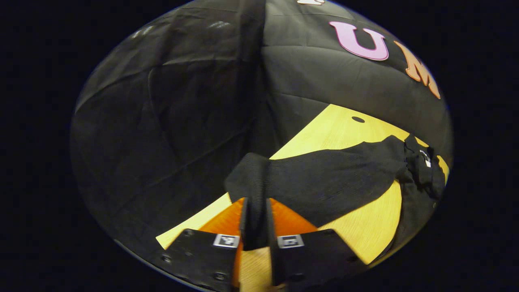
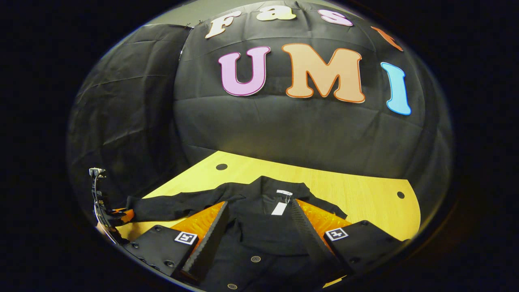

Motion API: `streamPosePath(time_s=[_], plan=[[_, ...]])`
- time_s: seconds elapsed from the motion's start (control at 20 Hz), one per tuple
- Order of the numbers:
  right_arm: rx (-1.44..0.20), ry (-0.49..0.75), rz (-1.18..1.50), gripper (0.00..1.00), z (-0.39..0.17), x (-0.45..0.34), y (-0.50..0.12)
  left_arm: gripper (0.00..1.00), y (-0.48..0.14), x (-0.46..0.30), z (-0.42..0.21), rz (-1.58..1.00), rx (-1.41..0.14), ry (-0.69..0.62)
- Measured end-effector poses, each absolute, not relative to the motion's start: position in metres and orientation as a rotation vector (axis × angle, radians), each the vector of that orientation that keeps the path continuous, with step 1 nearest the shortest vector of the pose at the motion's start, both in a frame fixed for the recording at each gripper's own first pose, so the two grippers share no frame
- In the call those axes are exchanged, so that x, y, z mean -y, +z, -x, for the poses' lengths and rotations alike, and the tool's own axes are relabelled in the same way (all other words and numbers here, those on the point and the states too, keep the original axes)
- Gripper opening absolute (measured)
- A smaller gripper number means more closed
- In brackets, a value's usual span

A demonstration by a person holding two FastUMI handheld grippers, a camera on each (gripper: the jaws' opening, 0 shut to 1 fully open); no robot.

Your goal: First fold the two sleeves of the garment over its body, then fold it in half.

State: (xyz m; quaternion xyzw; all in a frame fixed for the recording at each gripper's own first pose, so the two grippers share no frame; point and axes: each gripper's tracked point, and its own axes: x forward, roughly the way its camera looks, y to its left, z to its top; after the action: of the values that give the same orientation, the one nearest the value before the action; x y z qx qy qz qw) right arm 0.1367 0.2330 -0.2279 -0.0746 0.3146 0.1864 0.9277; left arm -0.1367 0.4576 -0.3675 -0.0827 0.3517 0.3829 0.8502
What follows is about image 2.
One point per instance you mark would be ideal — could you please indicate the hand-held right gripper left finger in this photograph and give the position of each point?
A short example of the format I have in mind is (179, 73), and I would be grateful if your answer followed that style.
(213, 239)

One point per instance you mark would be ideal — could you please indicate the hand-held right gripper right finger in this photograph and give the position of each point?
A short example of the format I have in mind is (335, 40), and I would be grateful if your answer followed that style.
(308, 231)

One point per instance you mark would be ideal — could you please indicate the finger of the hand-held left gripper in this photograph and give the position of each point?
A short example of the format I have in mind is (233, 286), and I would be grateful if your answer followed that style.
(125, 215)

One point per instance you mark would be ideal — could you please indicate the black buttoned shirt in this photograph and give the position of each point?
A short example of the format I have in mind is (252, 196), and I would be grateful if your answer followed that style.
(267, 235)

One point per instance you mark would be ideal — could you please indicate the black backdrop cloth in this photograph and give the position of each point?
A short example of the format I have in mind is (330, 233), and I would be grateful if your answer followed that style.
(284, 134)

